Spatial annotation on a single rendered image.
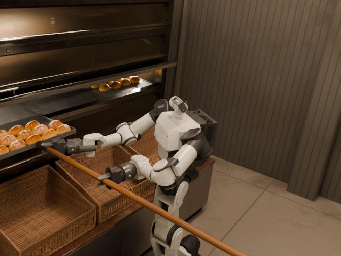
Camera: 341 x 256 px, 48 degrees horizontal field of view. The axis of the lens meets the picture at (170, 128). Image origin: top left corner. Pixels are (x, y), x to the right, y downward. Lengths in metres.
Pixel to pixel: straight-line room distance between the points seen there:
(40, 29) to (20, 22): 0.13
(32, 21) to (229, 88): 2.70
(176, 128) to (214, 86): 2.61
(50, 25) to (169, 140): 1.01
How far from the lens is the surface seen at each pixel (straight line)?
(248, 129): 4.59
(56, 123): 2.46
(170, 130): 2.07
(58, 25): 2.53
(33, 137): 2.29
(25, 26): 2.40
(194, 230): 1.68
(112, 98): 3.02
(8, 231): 2.64
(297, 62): 4.23
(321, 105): 4.08
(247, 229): 3.76
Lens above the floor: 2.22
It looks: 24 degrees down
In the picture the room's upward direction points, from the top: 6 degrees clockwise
